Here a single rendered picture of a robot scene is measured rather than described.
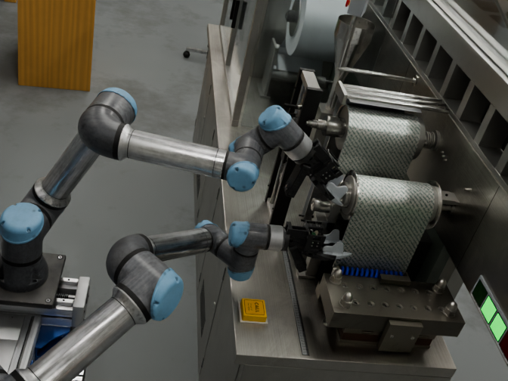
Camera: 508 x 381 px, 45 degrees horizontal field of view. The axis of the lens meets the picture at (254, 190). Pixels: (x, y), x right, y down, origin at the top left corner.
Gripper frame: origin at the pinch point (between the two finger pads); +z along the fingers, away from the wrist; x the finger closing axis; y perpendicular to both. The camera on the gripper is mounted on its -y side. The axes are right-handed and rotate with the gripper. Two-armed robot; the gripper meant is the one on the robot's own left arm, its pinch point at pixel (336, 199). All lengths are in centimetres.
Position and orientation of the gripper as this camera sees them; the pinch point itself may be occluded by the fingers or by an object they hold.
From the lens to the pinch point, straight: 180.9
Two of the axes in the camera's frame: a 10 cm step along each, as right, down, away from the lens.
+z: 6.2, 6.1, 5.0
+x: -0.9, -5.8, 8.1
